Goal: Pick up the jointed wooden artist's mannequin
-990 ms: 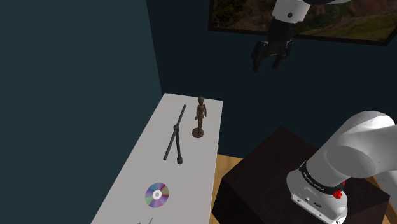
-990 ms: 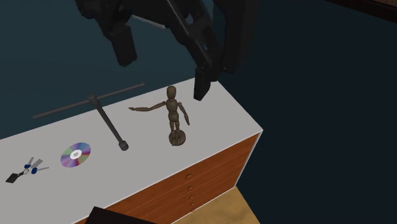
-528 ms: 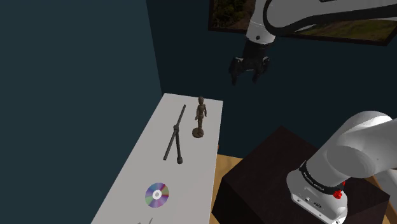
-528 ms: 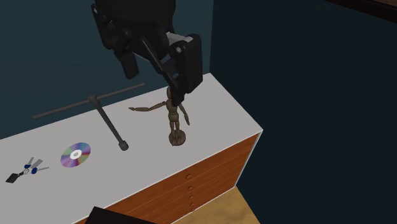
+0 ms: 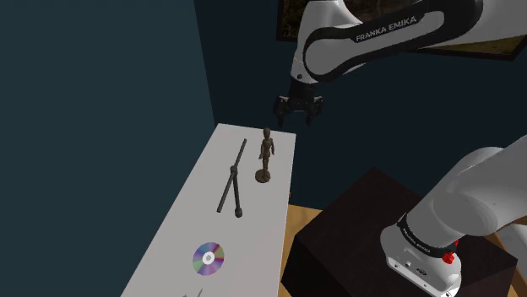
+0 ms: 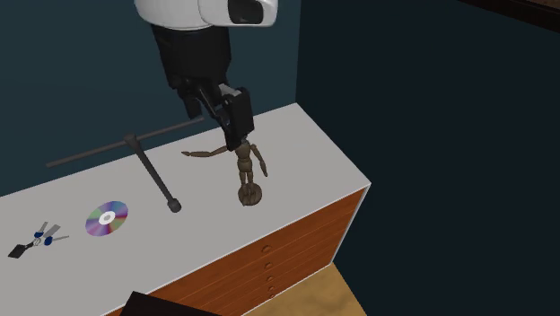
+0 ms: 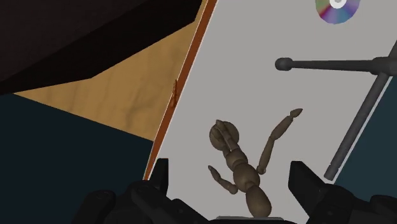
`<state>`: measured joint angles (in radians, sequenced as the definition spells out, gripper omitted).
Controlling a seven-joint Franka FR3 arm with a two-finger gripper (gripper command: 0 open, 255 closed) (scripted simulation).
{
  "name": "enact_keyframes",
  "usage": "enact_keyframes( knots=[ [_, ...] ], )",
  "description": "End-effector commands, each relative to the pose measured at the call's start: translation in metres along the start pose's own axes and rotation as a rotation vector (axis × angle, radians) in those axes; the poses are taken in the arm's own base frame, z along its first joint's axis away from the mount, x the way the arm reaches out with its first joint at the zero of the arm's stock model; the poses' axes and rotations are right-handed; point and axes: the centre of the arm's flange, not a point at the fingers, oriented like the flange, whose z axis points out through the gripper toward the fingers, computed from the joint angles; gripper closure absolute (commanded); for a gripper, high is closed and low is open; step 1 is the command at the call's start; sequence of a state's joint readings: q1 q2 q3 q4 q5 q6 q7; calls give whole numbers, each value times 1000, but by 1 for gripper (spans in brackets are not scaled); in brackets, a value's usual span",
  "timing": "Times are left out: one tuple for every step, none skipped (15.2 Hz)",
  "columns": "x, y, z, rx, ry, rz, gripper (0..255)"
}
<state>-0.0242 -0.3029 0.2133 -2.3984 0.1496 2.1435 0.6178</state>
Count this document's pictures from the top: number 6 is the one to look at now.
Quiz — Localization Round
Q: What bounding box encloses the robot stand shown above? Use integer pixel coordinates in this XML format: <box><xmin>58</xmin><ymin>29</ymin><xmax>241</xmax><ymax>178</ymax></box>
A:
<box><xmin>124</xmin><ymin>290</ymin><xmax>223</xmax><ymax>316</ymax></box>

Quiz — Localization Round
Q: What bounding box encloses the white and wood drawer chest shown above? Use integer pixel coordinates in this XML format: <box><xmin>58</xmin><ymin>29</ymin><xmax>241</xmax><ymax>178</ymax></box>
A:
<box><xmin>0</xmin><ymin>101</ymin><xmax>372</xmax><ymax>316</ymax></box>

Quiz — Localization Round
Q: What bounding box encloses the key bunch with black fob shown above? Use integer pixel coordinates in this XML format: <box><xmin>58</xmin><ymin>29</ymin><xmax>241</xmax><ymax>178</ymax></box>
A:
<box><xmin>7</xmin><ymin>220</ymin><xmax>70</xmax><ymax>259</ymax></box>

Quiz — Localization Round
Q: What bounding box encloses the rainbow compact disc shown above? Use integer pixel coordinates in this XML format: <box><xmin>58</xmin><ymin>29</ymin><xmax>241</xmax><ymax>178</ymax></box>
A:
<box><xmin>84</xmin><ymin>200</ymin><xmax>130</xmax><ymax>238</ymax></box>

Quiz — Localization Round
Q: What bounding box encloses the grey T-shaped bar tool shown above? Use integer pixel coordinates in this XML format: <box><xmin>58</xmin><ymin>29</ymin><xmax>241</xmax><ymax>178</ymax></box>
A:
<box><xmin>45</xmin><ymin>115</ymin><xmax>206</xmax><ymax>215</ymax></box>

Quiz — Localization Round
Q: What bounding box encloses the brown wooden mannequin figure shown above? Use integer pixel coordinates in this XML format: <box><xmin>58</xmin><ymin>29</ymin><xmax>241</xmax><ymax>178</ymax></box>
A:
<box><xmin>180</xmin><ymin>138</ymin><xmax>269</xmax><ymax>207</ymax></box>

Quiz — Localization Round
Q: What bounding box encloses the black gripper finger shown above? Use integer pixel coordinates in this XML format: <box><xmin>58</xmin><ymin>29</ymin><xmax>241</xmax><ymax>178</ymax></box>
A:
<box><xmin>194</xmin><ymin>83</ymin><xmax>256</xmax><ymax>153</ymax></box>
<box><xmin>178</xmin><ymin>80</ymin><xmax>206</xmax><ymax>119</ymax></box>

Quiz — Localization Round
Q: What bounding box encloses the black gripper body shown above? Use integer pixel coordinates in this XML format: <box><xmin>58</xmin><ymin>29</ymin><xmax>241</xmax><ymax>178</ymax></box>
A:
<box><xmin>150</xmin><ymin>23</ymin><xmax>233</xmax><ymax>92</ymax></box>

